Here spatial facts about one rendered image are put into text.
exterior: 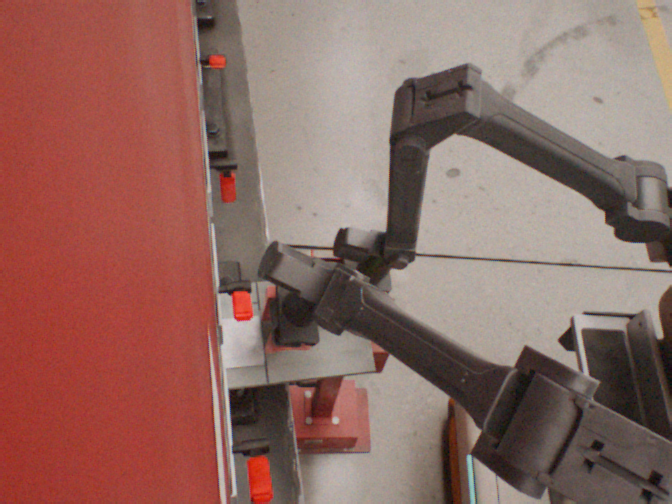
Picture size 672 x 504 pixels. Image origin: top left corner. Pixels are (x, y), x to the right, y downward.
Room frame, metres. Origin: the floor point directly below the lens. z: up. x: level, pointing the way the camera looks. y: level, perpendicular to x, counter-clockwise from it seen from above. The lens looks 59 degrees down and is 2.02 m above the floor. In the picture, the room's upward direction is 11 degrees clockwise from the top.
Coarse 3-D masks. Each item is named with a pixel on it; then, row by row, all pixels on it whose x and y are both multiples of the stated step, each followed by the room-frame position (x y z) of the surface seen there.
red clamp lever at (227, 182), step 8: (216, 160) 0.58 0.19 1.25; (224, 160) 0.58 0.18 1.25; (232, 160) 0.58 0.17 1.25; (216, 168) 0.57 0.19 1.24; (224, 168) 0.57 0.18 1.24; (232, 168) 0.57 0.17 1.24; (224, 176) 0.57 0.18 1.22; (232, 176) 0.58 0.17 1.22; (224, 184) 0.57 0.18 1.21; (232, 184) 0.57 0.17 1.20; (224, 192) 0.57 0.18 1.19; (232, 192) 0.57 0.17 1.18; (224, 200) 0.57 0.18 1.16; (232, 200) 0.57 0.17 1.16
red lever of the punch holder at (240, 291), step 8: (248, 280) 0.39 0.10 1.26; (224, 288) 0.38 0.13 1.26; (232, 288) 0.38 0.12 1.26; (240, 288) 0.38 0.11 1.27; (248, 288) 0.38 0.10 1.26; (232, 296) 0.36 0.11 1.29; (240, 296) 0.35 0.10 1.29; (248, 296) 0.36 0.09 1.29; (232, 304) 0.34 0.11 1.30; (240, 304) 0.34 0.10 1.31; (248, 304) 0.34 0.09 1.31; (240, 312) 0.32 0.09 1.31; (248, 312) 0.33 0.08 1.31; (240, 320) 0.32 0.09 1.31; (248, 320) 0.32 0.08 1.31
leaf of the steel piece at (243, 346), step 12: (228, 324) 0.44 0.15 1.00; (240, 324) 0.45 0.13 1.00; (252, 324) 0.45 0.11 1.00; (228, 336) 0.42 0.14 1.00; (240, 336) 0.43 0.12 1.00; (252, 336) 0.43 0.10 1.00; (228, 348) 0.40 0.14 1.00; (240, 348) 0.41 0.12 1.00; (252, 348) 0.41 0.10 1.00; (228, 360) 0.38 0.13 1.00; (240, 360) 0.39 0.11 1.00; (252, 360) 0.39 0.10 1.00; (264, 360) 0.39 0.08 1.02
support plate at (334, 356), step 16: (224, 304) 0.48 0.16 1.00; (256, 304) 0.49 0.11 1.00; (320, 336) 0.46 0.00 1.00; (336, 336) 0.46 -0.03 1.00; (352, 336) 0.47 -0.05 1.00; (288, 352) 0.42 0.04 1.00; (304, 352) 0.42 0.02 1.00; (320, 352) 0.43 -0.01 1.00; (336, 352) 0.43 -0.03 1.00; (352, 352) 0.44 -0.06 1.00; (368, 352) 0.45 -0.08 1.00; (240, 368) 0.38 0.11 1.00; (256, 368) 0.38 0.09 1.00; (272, 368) 0.39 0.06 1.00; (288, 368) 0.39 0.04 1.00; (304, 368) 0.40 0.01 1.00; (320, 368) 0.40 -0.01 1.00; (336, 368) 0.41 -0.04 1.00; (352, 368) 0.41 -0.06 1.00; (368, 368) 0.42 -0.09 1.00; (240, 384) 0.35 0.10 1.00; (256, 384) 0.36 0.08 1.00; (272, 384) 0.36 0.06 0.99
